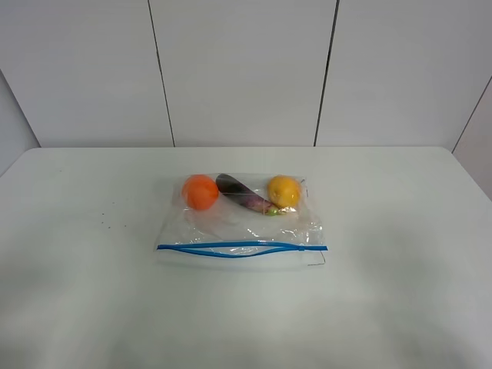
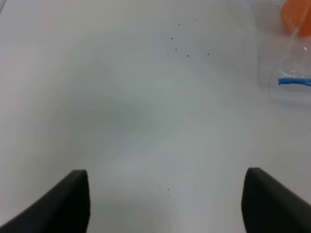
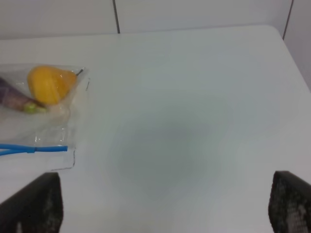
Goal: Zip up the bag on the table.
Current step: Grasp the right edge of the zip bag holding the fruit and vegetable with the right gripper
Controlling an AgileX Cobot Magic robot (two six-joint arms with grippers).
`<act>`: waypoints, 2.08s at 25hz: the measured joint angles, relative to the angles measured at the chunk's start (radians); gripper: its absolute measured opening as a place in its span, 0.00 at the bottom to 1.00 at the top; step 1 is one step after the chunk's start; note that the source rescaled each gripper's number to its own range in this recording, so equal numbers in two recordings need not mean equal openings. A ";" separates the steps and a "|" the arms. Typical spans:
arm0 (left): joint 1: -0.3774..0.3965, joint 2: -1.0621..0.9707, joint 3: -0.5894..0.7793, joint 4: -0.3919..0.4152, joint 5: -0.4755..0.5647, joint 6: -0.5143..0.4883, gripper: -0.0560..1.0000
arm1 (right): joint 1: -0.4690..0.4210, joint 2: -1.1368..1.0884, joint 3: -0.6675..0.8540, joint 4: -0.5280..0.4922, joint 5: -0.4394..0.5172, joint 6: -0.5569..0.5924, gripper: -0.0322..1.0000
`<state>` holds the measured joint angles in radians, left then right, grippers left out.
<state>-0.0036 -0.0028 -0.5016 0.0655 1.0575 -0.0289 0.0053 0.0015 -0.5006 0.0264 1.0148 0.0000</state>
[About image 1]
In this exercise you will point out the yellow lemon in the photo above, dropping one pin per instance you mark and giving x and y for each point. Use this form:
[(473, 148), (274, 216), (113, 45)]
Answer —
[(284, 191)]

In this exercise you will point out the orange fruit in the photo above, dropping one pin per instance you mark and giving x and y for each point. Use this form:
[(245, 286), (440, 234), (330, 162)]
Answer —
[(199, 192)]

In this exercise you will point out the purple eggplant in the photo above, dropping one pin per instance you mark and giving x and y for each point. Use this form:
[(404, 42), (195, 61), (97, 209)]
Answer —
[(241, 195)]

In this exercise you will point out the clear zip bag blue seal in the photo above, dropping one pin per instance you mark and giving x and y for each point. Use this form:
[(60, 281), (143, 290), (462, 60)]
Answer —
[(230, 235)]

